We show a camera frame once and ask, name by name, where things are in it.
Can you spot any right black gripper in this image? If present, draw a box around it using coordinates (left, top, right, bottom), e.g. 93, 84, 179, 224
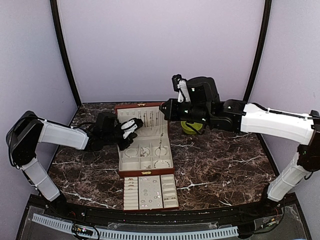
160, 97, 212, 125

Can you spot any thin chain necklace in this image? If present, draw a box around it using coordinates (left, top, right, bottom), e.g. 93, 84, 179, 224
157, 109, 166, 156

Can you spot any brown wooden jewelry box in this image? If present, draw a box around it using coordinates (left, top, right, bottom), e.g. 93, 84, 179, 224
115, 102, 175, 179

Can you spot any beige jewelry tray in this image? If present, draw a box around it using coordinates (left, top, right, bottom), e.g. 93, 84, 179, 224
123, 174, 179, 211

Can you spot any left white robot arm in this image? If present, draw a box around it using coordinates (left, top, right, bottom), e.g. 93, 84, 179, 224
6, 110, 144, 218

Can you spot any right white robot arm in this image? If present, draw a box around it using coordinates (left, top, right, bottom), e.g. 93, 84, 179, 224
159, 74, 320, 217

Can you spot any green plastic bowl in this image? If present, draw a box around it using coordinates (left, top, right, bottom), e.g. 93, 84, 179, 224
181, 121, 204, 135

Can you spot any silver bangle with charm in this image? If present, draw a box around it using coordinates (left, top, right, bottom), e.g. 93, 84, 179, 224
153, 160, 171, 169

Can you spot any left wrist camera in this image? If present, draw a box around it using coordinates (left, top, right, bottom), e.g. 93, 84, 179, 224
120, 118, 144, 139

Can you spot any white slotted cable duct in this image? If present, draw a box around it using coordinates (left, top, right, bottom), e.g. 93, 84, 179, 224
31, 213, 239, 240

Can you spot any black front rail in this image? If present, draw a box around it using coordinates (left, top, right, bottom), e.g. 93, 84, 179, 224
46, 184, 285, 232

